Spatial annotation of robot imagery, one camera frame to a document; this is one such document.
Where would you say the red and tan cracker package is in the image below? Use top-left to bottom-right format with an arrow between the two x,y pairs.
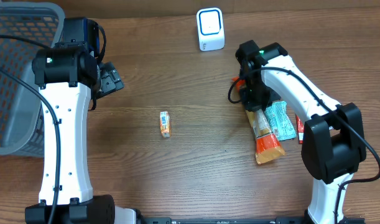
231,76 -> 286,166

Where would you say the grey plastic shopping basket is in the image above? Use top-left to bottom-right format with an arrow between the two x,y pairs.
0,2 -> 65,157

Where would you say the white barcode scanner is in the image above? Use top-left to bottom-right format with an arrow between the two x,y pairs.
196,7 -> 225,52

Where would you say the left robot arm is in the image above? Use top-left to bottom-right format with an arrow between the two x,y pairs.
25,17 -> 141,223

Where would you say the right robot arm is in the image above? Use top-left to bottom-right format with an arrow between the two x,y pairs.
235,40 -> 366,223

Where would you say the red snack stick package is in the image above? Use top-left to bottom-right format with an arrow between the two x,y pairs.
295,115 -> 304,144

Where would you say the light blue tissue pack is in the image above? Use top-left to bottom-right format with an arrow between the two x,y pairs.
264,101 -> 296,141

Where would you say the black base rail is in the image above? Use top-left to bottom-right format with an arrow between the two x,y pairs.
136,216 -> 366,224

